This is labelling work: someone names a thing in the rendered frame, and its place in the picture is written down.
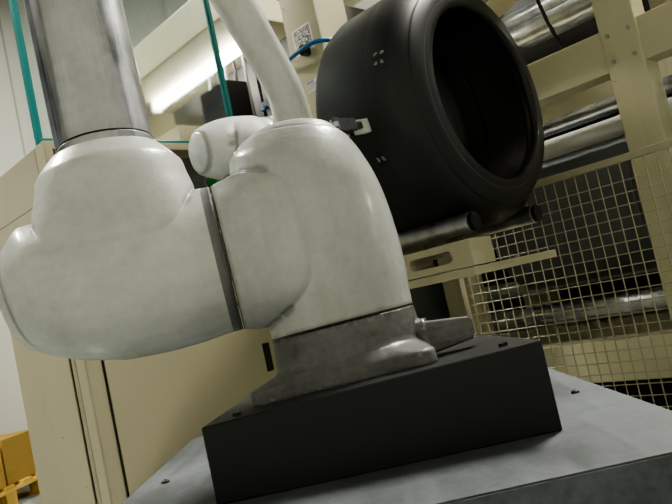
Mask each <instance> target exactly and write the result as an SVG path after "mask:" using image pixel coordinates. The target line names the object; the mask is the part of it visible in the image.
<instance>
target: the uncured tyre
mask: <svg viewBox="0 0 672 504"><path fill-rule="evenodd" d="M383 47H385V58H386V64H385V65H382V66H379V67H377V68H375V69H373V62H372V52H373V51H374V50H377V49H380V48H383ZM344 55H345V57H343V58H341V59H339V58H340V57H342V56H344ZM337 59H339V60H338V61H336V62H334V61H335V60H337ZM332 62H334V63H333V64H331V65H329V66H327V65H328V64H330V63H332ZM325 66H327V67H326V68H324V69H323V67H325ZM316 116H317V119H320V120H324V121H327V122H329V121H330V120H331V119H332V118H333V117H337V118H355V120H357V119H364V118H368V121H369V124H370V127H371V130H372V132H369V133H367V134H362V135H356V136H353V137H349V138H350V139H351V140H352V141H353V142H354V143H355V145H356V146H357V147H358V148H359V150H360V151H361V153H362V154H363V155H364V157H365V158H366V160H367V162H368V163H369V165H370V166H371V168H372V170H373V172H374V173H375V175H376V177H377V179H378V181H379V183H380V186H381V188H382V190H383V192H384V195H385V198H386V200H387V203H388V206H389V209H390V212H391V214H392V217H393V221H394V224H395V227H396V230H397V233H398V232H402V231H405V230H409V229H412V228H415V227H419V226H422V225H425V224H429V223H432V222H436V221H439V220H442V219H446V218H449V217H453V216H456V215H459V214H463V213H466V212H470V211H475V212H476V213H478V215H479V216H480V218H481V227H480V229H481V228H485V227H489V226H493V225H496V224H499V223H501V222H503V221H505V220H506V219H508V218H510V217H511V216H513V215H514V214H516V213H517V212H518V211H519V210H521V208H522V207H523V206H524V205H525V204H526V202H527V200H528V199H529V197H530V195H531V193H532V191H533V188H534V186H535V184H536V182H537V180H538V178H539V175H540V172H541V168H542V163H543V156H544V128H543V120H542V114H541V108H540V104H539V100H538V96H537V92H536V89H535V85H534V82H533V80H532V77H531V74H530V71H529V69H528V66H527V64H526V62H525V60H524V57H523V55H522V53H521V51H520V49H519V48H518V46H517V44H516V42H515V40H514V39H513V37H512V35H511V34H510V32H509V31H508V29H507V28H506V26H505V25H504V24H503V22H502V21H501V20H500V18H499V17H498V16H497V15H496V14H495V13H494V11H493V10H492V9H491V8H490V7H489V6H488V5H487V4H486V3H484V2H483V1H482V0H380V1H379V2H377V3H376V4H374V5H372V6H371V7H369V8H368V9H366V10H365V11H363V12H361V13H360V14H358V15H357V16H355V17H354V18H352V19H350V20H349V21H347V22H346V23H345V24H343V25H342V26H341V27H340V28H339V30H338V31H337V32H336V33H335V35H334V36H333V37H332V38H331V40H330V41H329V42H328V44H327V46H326V47H325V49H324V51H323V54H322V56H321V59H320V62H319V66H318V71H317V77H316ZM329 123H330V122H329ZM381 152H384V153H385V155H386V157H387V159H388V161H389V163H386V164H384V165H381V166H379V167H378V165H377V163H376V161H375V159H374V157H373V156H374V155H377V154H379V153H381Z"/></svg>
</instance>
